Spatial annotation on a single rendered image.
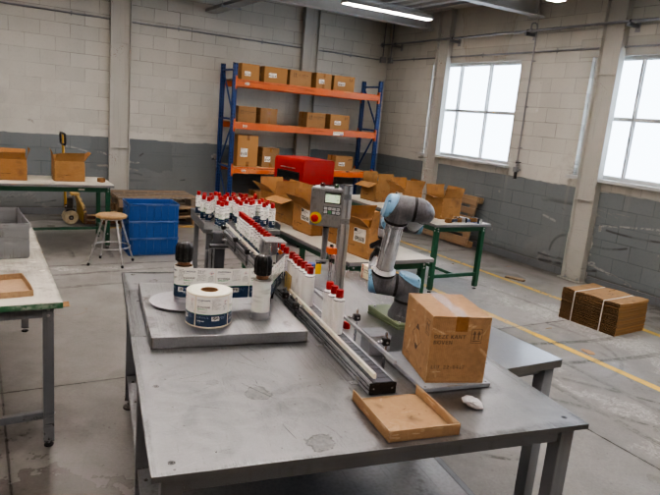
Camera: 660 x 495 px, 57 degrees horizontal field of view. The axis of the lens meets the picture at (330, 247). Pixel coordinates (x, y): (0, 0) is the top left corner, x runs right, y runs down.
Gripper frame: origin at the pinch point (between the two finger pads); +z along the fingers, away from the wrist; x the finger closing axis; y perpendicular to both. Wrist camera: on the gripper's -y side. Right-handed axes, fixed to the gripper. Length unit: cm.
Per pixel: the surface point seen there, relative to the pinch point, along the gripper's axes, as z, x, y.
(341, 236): -24.7, -38.5, 19.8
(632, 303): 71, 357, -73
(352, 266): 28, 49, -102
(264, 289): -3, -81, 28
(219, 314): 6, -103, 32
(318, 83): -122, 304, -659
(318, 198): -41, -48, 11
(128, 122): -33, 14, -730
